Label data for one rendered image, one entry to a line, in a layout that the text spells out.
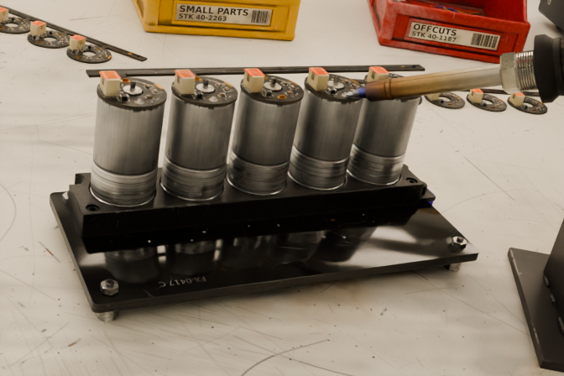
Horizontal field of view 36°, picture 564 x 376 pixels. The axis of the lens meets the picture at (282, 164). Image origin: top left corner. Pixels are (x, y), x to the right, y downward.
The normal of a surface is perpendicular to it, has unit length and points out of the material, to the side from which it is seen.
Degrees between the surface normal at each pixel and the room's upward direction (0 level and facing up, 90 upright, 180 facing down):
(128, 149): 90
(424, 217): 0
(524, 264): 0
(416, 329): 0
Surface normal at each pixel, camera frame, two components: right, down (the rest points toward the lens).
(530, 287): 0.17, -0.87
